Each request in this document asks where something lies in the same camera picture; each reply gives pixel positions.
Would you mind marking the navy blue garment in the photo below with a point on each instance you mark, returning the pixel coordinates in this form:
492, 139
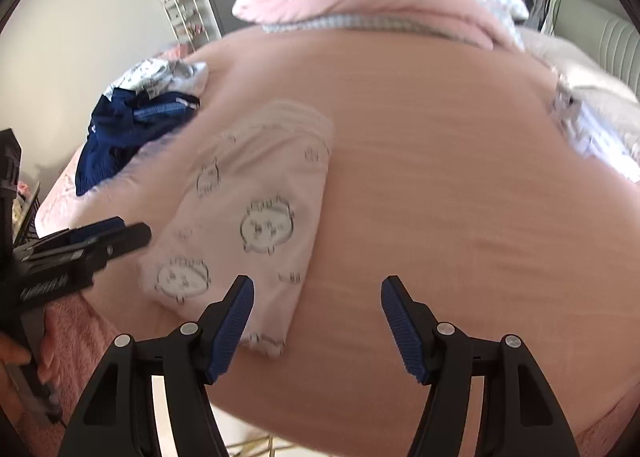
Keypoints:
121, 124

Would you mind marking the pale green headboard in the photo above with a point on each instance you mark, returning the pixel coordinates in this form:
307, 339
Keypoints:
603, 30

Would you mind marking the pink fluffy rug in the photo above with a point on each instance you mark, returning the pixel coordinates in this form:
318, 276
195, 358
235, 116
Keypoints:
78, 339

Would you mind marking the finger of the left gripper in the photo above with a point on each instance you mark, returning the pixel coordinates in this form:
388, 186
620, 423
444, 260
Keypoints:
81, 234
115, 242

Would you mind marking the white grey patterned garment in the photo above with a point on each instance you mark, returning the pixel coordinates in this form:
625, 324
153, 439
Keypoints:
156, 76

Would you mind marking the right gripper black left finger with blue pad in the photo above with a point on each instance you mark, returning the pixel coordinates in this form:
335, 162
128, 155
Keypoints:
115, 414

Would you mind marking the white shelf rack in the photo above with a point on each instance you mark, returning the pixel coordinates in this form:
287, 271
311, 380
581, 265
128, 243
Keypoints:
192, 22

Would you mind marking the white printed garment right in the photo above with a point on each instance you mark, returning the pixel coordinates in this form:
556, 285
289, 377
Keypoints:
599, 124

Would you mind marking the beige pillow far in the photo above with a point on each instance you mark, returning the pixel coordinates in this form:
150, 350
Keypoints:
575, 71

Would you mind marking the pink bed sheet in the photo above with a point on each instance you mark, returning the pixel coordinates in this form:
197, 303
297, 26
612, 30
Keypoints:
447, 172

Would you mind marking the person's left hand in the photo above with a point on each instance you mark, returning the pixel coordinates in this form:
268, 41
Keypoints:
13, 353

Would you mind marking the gold wire stand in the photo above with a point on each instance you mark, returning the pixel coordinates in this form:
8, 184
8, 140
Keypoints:
265, 445

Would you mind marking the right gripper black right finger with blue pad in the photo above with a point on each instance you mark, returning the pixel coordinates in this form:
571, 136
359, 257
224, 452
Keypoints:
520, 414

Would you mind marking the pink cartoon print pajama pants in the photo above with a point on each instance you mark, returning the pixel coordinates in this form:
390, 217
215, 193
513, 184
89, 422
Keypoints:
251, 207

